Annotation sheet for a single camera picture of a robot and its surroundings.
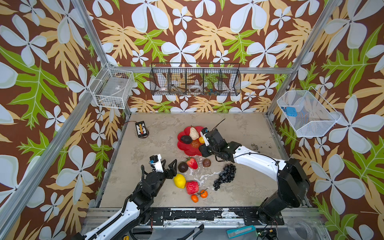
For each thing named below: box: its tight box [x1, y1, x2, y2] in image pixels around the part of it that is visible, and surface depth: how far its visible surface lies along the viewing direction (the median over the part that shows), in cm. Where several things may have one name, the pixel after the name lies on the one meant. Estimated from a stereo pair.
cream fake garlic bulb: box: [189, 127, 200, 141], surface depth 103 cm
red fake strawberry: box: [186, 156, 198, 170], surface depth 92 cm
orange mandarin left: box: [191, 194, 199, 203], surface depth 80 cm
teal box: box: [226, 225, 256, 239], surface depth 72 cm
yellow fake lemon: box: [173, 173, 187, 189], surface depth 84 cm
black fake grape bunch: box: [213, 163, 237, 191], surface depth 86 cm
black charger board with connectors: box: [135, 120, 148, 138], surface depth 110 cm
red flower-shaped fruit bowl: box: [177, 125, 204, 156], surface depth 102 cm
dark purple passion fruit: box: [178, 162, 189, 173], surface depth 89 cm
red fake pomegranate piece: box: [186, 180, 200, 195], surface depth 80 cm
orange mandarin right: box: [200, 189, 208, 199], surface depth 82 cm
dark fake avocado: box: [181, 135, 192, 145], surface depth 101 cm
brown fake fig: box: [202, 158, 211, 168], surface depth 92 cm
